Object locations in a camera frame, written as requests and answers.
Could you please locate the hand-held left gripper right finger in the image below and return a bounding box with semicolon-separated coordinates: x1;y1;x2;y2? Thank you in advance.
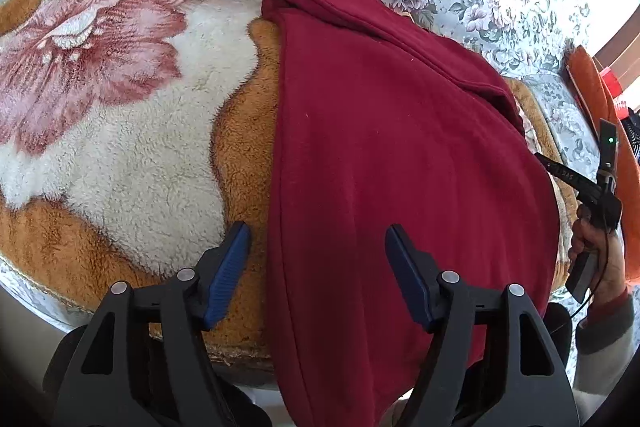
384;224;581;427

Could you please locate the orange cushion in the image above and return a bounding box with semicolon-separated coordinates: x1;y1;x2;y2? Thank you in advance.
565;44;640;288

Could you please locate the person's right hand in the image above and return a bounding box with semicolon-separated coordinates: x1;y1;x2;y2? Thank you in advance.
567;202;627;308

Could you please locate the floral fleece blanket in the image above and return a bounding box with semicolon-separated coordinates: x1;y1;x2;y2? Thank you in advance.
0;0;576;388

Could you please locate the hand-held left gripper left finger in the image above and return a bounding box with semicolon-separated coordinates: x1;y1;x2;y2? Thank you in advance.
60;221;253;427

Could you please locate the red object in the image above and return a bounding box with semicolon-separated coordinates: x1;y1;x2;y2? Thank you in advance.
601;66;627;108

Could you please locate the dark red fleece garment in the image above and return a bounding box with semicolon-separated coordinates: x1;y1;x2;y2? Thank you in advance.
261;0;561;427

